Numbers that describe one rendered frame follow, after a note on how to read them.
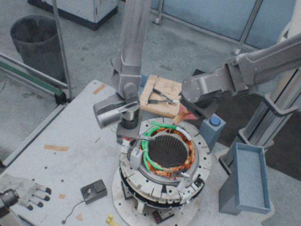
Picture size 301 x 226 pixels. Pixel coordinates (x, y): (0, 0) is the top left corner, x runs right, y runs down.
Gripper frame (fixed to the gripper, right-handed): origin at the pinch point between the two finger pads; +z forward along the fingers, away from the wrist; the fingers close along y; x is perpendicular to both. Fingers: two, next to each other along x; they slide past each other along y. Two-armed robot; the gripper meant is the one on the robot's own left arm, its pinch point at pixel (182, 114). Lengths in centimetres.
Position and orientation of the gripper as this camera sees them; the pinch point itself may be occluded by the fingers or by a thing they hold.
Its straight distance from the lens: 80.4
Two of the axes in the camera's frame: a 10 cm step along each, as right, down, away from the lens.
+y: 7.4, 6.7, 0.0
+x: 5.3, -5.8, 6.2
